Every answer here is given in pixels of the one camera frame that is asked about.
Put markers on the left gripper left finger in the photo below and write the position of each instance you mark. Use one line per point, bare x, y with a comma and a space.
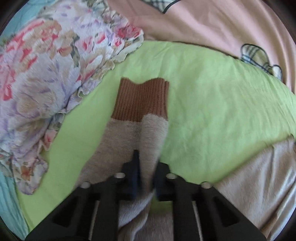
90, 212

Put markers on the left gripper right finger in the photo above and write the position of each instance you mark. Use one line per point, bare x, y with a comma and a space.
201, 212

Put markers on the purple pink floral cloth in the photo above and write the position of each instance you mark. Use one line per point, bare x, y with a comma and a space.
46, 68

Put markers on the green bed sheet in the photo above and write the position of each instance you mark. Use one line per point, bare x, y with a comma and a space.
221, 112

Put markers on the light blue floral quilt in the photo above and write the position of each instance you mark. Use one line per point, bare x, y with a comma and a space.
14, 14

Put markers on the beige knitted sweater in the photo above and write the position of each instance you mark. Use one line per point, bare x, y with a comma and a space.
263, 189

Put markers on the pink quilt with plaid hearts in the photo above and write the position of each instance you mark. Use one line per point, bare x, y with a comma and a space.
232, 27

